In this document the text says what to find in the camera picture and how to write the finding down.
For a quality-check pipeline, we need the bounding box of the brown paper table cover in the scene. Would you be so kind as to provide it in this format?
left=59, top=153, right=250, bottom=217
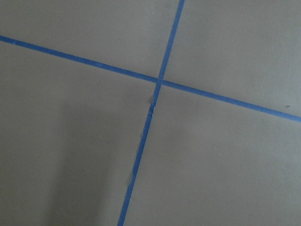
left=0, top=0, right=301, bottom=226

